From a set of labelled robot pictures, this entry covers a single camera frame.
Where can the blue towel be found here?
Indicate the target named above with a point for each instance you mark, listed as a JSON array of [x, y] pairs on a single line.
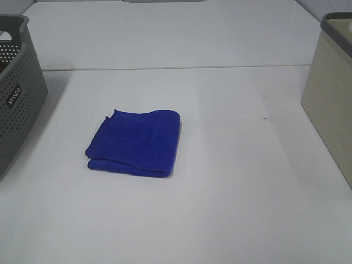
[[142, 144]]

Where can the beige plastic storage basket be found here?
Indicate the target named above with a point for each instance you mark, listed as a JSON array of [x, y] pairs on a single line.
[[326, 98]]

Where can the grey perforated plastic basket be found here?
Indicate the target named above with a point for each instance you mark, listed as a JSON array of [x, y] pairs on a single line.
[[23, 87]]

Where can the black basket label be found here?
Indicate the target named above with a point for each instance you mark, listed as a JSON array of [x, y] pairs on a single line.
[[13, 96]]

